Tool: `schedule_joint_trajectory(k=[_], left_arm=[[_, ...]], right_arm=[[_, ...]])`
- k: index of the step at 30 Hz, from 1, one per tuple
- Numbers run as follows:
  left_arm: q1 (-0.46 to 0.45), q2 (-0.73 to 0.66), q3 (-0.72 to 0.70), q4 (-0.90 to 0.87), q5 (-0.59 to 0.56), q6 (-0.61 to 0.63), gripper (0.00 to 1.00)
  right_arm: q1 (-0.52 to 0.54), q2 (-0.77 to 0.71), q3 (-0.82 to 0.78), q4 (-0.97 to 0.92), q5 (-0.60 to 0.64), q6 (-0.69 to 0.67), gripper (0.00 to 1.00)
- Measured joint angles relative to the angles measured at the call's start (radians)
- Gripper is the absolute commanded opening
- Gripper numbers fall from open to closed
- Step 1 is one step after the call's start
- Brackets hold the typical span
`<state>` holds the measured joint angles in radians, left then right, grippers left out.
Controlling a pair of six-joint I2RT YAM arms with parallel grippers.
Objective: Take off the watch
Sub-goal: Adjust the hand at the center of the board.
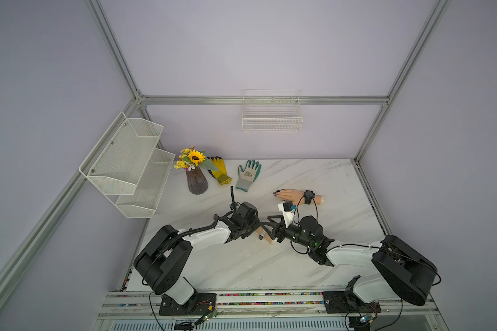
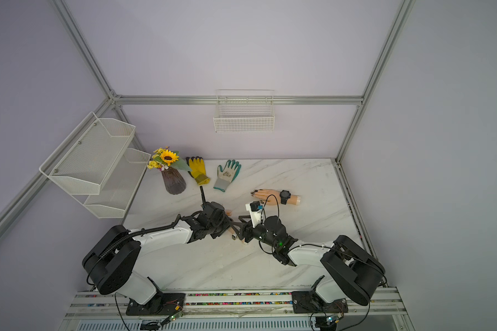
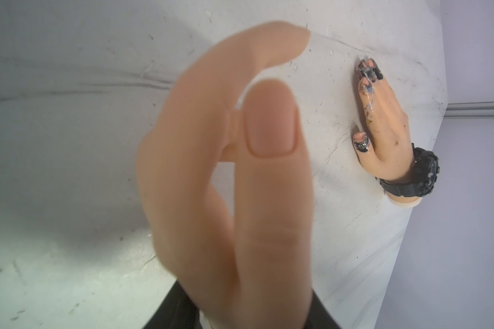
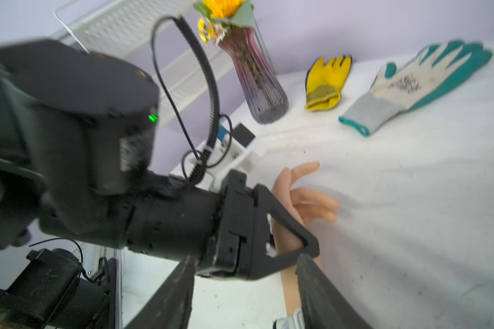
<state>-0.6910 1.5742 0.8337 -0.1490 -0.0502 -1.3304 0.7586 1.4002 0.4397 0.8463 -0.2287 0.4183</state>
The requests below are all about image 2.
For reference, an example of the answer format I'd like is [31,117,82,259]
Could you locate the green grey work glove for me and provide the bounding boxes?
[213,159,242,193]

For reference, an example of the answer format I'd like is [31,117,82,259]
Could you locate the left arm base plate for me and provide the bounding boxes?
[126,292,186,316]

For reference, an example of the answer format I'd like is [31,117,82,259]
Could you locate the white wire wall basket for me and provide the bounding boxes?
[213,89,276,134]

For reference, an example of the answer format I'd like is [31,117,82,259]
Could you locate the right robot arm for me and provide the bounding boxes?
[231,216,385,306]

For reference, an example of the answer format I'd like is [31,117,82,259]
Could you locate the yellow work glove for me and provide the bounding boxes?
[186,157,210,186]

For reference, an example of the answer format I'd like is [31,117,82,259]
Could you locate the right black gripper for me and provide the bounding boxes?
[231,214,279,248]

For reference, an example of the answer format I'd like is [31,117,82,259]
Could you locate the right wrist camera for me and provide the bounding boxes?
[246,201,263,228]

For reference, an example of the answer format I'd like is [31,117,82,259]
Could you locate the black wrist watch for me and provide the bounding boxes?
[280,190,292,205]

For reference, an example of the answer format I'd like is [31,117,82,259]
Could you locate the artificial sunflower bouquet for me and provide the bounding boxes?
[146,147,191,172]

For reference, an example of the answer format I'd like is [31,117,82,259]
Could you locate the aluminium front rail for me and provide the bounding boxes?
[59,288,414,330]

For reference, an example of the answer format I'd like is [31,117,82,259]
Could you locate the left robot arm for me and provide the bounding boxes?
[81,193,233,306]

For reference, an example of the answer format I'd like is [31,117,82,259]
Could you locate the white two-tier mesh shelf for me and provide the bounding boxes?
[39,113,150,219]

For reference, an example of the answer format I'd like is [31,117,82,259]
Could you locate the mannequin hand with black watch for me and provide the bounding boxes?
[251,189,301,205]

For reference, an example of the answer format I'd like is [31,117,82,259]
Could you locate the dark ribbed vase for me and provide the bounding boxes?
[161,168,186,195]

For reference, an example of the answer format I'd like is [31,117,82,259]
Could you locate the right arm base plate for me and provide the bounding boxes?
[291,291,349,314]

